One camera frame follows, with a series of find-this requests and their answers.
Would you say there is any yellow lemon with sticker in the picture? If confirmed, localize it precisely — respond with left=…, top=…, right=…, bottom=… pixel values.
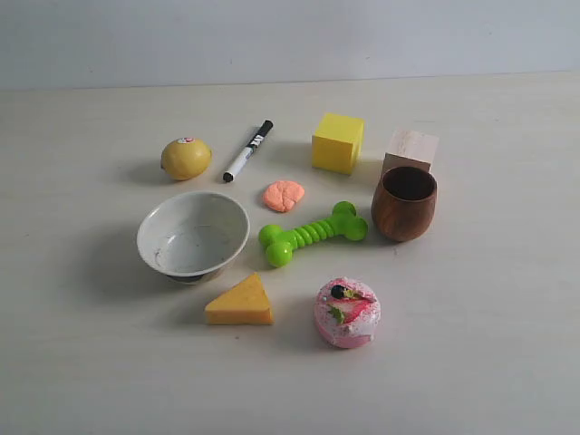
left=160, top=137, right=212, bottom=181

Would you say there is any orange putty lump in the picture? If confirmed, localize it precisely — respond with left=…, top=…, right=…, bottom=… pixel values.
left=262, top=180, right=305, bottom=213

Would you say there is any pink toy cake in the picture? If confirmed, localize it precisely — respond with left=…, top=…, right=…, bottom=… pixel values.
left=314, top=277, right=382, bottom=349

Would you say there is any dark wooden cup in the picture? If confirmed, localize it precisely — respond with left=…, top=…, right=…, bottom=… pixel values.
left=371, top=166, right=438, bottom=242

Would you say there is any black and white marker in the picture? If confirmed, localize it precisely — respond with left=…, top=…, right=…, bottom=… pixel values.
left=222, top=120, right=274, bottom=183

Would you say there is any yellow foam cube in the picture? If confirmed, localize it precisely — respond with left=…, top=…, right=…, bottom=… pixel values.
left=312, top=112, right=365, bottom=175

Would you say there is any light wooden block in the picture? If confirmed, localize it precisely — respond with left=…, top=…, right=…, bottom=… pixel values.
left=381, top=130, right=440, bottom=174

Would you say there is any yellow cheese wedge sponge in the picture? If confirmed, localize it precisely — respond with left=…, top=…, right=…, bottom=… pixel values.
left=204, top=273, right=274, bottom=325

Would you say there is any green bone dog toy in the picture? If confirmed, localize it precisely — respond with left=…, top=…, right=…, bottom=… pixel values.
left=258, top=201, right=368, bottom=267

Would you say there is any white ceramic bowl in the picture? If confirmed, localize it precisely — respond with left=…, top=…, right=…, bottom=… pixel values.
left=136, top=191, right=250, bottom=285

